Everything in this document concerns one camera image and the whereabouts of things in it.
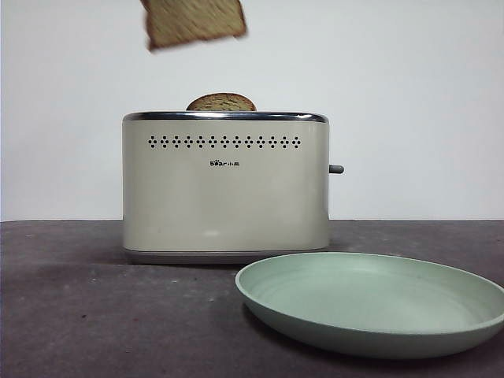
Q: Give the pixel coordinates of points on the pale green round plate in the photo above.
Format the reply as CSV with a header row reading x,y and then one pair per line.
x,y
354,299

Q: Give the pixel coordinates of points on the large sliced bread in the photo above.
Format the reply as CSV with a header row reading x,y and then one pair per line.
x,y
195,21

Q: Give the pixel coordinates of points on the cream two-slot toaster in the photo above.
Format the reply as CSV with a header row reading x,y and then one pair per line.
x,y
224,204

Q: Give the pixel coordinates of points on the grey toaster lever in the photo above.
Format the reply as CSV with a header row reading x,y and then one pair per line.
x,y
337,169

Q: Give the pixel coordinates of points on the small bread slice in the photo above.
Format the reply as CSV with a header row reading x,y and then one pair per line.
x,y
222,103

